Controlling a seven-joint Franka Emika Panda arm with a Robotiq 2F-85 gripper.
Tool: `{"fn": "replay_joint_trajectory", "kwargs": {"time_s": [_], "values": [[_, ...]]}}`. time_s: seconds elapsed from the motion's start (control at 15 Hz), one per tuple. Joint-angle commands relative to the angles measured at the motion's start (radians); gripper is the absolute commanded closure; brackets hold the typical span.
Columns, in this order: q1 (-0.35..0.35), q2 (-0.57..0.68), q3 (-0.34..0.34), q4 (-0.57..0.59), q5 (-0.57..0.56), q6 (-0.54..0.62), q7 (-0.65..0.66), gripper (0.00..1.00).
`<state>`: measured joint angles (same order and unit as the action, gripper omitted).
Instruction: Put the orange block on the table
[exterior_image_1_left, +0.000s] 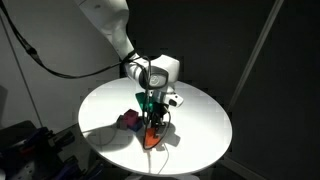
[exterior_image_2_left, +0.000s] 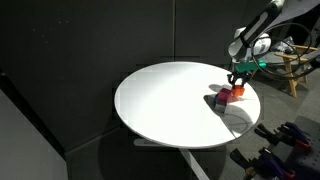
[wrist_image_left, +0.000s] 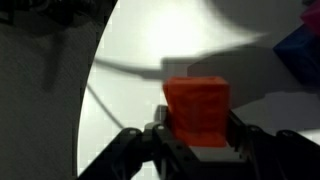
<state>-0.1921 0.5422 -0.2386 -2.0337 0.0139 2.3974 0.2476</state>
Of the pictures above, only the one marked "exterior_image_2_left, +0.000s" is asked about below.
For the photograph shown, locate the magenta block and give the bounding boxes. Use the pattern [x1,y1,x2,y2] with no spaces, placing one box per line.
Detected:
[215,87,233,105]

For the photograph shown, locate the wooden chair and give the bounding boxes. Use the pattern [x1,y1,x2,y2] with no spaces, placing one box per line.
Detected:
[249,44,320,99]

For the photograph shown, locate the orange block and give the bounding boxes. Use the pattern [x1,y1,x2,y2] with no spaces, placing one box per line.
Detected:
[231,84,246,98]

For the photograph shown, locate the blue and red clamps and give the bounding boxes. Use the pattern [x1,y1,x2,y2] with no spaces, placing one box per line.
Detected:
[283,114,320,180]

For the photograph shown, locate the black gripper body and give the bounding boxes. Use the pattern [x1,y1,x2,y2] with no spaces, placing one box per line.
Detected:
[229,70,252,81]

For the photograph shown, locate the grey block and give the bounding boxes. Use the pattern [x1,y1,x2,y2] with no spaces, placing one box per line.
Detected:
[213,102,228,114]

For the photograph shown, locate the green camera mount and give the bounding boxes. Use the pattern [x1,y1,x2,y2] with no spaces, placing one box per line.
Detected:
[232,59,268,73]

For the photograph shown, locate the white crumpled cloth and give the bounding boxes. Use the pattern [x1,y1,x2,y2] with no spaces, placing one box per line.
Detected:
[270,35,298,54]

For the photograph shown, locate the purple black clamp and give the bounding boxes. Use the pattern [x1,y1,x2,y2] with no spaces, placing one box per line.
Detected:
[254,121,314,150]
[229,147,297,180]

